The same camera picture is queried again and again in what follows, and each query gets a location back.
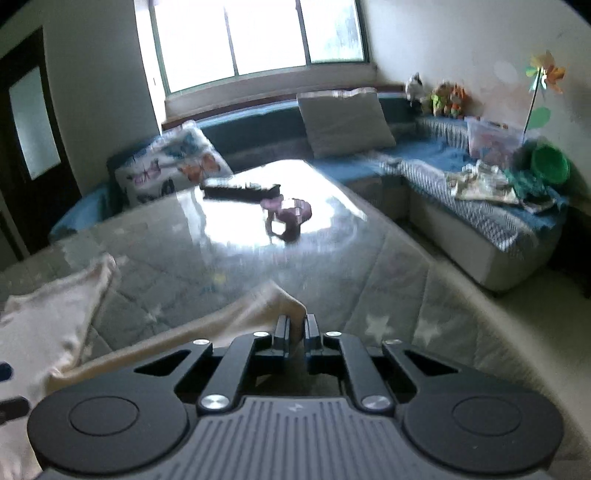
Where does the green yellow plush toy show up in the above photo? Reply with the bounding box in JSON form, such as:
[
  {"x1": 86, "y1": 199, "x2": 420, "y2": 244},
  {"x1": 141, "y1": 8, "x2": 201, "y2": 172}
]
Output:
[{"x1": 431, "y1": 82, "x2": 455, "y2": 117}]

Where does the black remote control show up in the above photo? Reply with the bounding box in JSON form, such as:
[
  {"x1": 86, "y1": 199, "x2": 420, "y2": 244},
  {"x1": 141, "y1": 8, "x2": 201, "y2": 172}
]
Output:
[{"x1": 201, "y1": 182, "x2": 280, "y2": 203}]

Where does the dark green cloth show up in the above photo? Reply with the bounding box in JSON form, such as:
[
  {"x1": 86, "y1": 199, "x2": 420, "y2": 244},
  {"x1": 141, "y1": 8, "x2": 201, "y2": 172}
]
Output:
[{"x1": 504, "y1": 169, "x2": 564, "y2": 214}]

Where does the green plastic bowl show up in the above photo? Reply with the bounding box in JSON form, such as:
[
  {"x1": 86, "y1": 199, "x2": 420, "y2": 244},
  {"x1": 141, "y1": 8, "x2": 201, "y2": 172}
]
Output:
[{"x1": 531, "y1": 145, "x2": 570, "y2": 186}]

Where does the pink plastic toy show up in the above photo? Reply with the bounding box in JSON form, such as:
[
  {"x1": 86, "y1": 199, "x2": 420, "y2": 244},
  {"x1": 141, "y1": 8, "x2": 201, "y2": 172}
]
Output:
[{"x1": 260, "y1": 195, "x2": 312, "y2": 243}]

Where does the teal corner sofa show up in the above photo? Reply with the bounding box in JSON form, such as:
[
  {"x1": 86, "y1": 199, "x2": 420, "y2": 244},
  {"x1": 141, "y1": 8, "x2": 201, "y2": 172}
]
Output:
[{"x1": 48, "y1": 89, "x2": 574, "y2": 292}]

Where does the dark door with glass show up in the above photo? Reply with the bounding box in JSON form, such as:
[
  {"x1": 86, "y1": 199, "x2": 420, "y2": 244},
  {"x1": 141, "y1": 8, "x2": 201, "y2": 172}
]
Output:
[{"x1": 1, "y1": 28, "x2": 81, "y2": 254}]

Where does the colourful paper pinwheel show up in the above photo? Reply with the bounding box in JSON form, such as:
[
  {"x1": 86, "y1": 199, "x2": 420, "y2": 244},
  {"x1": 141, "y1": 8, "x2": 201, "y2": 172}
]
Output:
[{"x1": 523, "y1": 50, "x2": 566, "y2": 135}]

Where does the clear plastic storage box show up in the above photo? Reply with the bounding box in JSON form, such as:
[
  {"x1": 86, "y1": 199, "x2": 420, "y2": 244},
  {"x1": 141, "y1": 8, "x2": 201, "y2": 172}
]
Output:
[{"x1": 466, "y1": 117, "x2": 524, "y2": 170}]

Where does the plain grey pillow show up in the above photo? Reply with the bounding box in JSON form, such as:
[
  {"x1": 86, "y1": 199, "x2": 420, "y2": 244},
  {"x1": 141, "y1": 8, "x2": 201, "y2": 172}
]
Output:
[{"x1": 297, "y1": 87, "x2": 397, "y2": 158}]

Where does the crumpled light cloth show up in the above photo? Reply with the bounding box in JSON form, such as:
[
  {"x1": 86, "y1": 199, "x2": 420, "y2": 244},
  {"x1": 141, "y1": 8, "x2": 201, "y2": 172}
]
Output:
[{"x1": 446, "y1": 160, "x2": 519, "y2": 205}]

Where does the black white plush toy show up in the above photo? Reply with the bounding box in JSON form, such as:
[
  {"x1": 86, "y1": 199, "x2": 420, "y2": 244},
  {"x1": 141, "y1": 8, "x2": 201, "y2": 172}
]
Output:
[{"x1": 405, "y1": 73, "x2": 427, "y2": 112}]

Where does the orange plush toy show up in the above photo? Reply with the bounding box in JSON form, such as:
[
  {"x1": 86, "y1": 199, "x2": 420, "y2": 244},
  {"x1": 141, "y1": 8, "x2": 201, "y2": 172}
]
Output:
[{"x1": 449, "y1": 84, "x2": 469, "y2": 119}]

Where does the butterfly print pillow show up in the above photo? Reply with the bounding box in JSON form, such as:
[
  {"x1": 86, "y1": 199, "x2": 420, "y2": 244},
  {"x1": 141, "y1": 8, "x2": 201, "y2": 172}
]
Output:
[{"x1": 114, "y1": 120, "x2": 232, "y2": 207}]

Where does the cream knit garment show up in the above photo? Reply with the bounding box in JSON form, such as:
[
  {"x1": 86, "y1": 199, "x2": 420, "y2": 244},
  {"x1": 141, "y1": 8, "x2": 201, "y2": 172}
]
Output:
[{"x1": 0, "y1": 253, "x2": 309, "y2": 480}]

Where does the window with green frame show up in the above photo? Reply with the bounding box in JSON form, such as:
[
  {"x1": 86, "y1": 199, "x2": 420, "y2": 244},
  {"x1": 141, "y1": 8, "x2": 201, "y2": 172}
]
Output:
[{"x1": 148, "y1": 0, "x2": 369, "y2": 94}]

